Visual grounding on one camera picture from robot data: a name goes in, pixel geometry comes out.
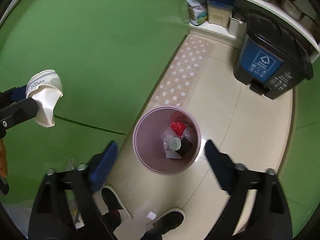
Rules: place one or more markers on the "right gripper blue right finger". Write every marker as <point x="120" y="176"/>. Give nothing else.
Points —
<point x="222" y="166"/>

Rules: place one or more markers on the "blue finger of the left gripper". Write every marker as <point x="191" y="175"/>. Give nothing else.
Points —
<point x="18" y="113"/>
<point x="14" y="95"/>

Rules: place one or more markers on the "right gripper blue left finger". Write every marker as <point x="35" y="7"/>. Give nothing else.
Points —
<point x="100" y="165"/>

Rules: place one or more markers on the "small white cup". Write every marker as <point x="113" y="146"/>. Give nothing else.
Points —
<point x="174" y="144"/>

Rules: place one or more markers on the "red paper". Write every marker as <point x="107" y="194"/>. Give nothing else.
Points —
<point x="178" y="127"/>

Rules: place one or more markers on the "pink trash bin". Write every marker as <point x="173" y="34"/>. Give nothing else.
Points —
<point x="148" y="145"/>

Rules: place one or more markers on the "white kitchen shelf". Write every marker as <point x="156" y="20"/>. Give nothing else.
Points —
<point x="273" y="10"/>

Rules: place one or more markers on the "person's left hand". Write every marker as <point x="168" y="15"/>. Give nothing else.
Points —
<point x="3" y="160"/>

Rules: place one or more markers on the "person's left shoe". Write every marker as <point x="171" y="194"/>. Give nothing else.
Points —
<point x="114" y="204"/>

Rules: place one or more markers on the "person's shoe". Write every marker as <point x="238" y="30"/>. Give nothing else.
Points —
<point x="114" y="204"/>
<point x="170" y="220"/>

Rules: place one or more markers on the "white paper scrap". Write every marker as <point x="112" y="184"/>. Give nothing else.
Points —
<point x="151" y="215"/>

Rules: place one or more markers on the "person's right shoe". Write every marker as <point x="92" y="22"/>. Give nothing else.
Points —
<point x="170" y="220"/>

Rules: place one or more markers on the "polka dot floor mat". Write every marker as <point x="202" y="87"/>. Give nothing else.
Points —
<point x="182" y="73"/>

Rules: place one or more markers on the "blue black pedal bin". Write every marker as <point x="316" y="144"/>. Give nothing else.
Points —
<point x="272" y="61"/>

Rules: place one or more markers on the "small white storage box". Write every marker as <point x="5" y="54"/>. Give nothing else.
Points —
<point x="237" y="25"/>

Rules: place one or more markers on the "food bag on shelf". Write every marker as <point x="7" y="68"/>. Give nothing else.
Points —
<point x="197" y="11"/>

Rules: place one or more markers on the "beige container blue lid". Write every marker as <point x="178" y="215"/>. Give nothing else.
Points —
<point x="219" y="11"/>

